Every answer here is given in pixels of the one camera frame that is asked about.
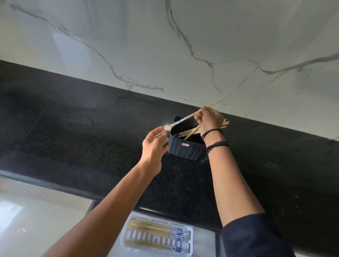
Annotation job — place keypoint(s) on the person's right hand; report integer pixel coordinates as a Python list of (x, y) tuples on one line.
[(211, 119)]

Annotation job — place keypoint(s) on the person's left hand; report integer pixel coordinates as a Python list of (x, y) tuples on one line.
[(151, 152)]

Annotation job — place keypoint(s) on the person's right fingers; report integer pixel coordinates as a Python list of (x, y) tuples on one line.
[(201, 116)]

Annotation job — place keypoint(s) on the person's left fingers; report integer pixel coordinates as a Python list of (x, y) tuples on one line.
[(159, 137)]

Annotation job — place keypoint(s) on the blue patterned wooden chopstick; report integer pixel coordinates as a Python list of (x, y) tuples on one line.
[(191, 130), (191, 135), (185, 118)]

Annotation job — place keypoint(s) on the person's left forearm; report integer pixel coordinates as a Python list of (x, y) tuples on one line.
[(106, 214)]

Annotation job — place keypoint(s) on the person's right forearm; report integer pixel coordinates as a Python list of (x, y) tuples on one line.
[(230, 182)]

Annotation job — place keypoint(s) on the dark blue ribbed utensil holder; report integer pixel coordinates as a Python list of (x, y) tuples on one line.
[(186, 152)]

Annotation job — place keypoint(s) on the pile of patterned chopsticks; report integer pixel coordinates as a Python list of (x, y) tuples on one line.
[(159, 229)]

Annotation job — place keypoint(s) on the white plastic slotted tray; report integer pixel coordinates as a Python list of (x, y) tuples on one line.
[(156, 250)]

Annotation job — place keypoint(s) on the dark navy sleeve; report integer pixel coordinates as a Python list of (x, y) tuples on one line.
[(254, 237)]

